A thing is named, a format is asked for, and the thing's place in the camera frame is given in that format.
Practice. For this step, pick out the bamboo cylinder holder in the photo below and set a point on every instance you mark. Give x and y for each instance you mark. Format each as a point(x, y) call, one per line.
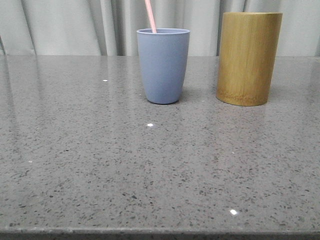
point(248, 46)

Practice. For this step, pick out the grey curtain backdrop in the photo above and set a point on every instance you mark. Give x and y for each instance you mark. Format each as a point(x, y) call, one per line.
point(108, 27)

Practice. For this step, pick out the blue plastic cup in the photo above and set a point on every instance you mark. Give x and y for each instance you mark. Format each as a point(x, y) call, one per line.
point(163, 60)

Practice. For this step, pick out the pink chopstick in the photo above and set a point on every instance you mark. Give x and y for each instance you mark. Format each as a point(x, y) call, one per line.
point(150, 16)

